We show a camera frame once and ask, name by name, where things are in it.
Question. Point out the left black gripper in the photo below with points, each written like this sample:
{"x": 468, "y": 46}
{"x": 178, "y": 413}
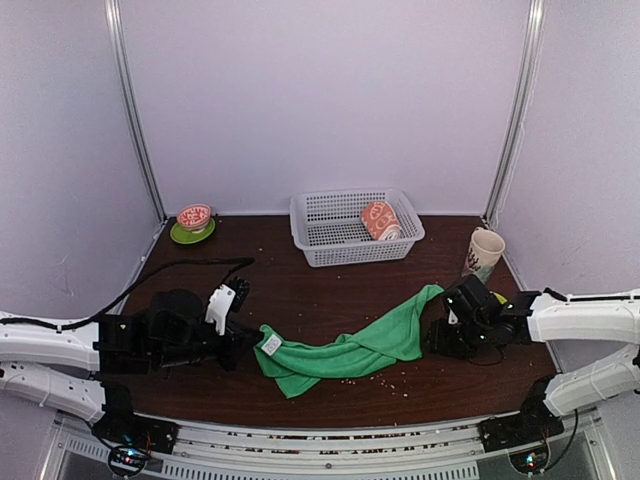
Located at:
{"x": 236, "y": 344}

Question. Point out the white plastic mesh basket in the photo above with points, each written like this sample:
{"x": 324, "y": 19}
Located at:
{"x": 327, "y": 227}

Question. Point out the aluminium front rail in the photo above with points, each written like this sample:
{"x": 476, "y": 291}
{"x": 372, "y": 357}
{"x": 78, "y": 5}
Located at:
{"x": 440, "y": 450}

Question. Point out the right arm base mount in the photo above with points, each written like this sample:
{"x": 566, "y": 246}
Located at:
{"x": 525, "y": 439}

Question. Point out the lime green bowl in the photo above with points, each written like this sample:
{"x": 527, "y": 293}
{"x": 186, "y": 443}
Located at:
{"x": 501, "y": 299}

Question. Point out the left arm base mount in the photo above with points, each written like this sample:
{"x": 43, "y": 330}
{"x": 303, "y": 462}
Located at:
{"x": 132, "y": 443}

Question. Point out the green saucer plate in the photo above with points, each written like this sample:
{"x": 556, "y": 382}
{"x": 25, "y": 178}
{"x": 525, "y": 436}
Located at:
{"x": 182, "y": 236}

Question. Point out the ceramic mug floral pattern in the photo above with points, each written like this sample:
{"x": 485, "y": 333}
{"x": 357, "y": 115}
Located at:
{"x": 484, "y": 252}

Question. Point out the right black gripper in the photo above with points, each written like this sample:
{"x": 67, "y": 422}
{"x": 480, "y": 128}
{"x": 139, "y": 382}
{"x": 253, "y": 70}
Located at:
{"x": 437, "y": 339}

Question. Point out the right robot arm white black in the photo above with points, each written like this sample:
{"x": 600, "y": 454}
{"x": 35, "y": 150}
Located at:
{"x": 540, "y": 317}

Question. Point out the red patterned small bowl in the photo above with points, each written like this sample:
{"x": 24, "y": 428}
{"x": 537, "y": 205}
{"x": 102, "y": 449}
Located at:
{"x": 195, "y": 218}

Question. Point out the left aluminium frame post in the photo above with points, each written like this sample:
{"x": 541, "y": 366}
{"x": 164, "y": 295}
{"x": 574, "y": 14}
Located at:
{"x": 117, "y": 37}

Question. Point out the right aluminium frame post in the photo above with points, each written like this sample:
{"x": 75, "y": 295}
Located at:
{"x": 515, "y": 128}

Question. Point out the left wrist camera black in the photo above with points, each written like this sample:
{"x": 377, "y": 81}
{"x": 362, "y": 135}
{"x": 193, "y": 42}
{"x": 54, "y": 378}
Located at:
{"x": 227, "y": 298}

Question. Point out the orange rabbit pattern towel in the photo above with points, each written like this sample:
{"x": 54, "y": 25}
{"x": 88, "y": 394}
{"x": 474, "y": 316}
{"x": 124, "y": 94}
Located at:
{"x": 380, "y": 221}

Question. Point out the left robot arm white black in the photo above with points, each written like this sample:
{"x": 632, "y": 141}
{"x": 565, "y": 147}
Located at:
{"x": 34, "y": 352}

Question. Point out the aluminium frame post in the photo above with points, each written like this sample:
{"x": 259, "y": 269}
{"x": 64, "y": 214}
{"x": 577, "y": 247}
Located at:
{"x": 117, "y": 37}
{"x": 515, "y": 128}

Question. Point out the green microfiber towel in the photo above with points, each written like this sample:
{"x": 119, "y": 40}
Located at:
{"x": 396, "y": 336}

